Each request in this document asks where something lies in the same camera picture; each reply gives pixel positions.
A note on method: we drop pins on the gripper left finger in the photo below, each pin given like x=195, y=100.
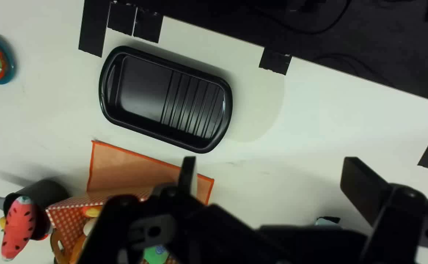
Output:
x=169, y=216

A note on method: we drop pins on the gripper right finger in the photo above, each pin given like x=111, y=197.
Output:
x=401, y=209

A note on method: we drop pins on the yellow banana plushy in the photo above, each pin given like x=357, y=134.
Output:
x=92, y=211

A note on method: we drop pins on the black plastic tray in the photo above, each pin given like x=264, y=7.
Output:
x=144, y=91

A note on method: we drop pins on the watermelon slice plushy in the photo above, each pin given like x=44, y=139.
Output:
x=17, y=227

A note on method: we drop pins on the green toy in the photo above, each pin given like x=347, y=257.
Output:
x=156, y=255

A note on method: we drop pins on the orange cloth napkin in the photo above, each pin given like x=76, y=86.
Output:
x=125, y=168

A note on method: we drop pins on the small pale blue object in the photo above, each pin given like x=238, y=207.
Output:
x=327, y=220

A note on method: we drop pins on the red white checkered cloth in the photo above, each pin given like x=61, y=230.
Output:
x=69, y=216

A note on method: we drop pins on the orange basket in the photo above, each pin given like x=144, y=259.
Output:
x=61, y=247

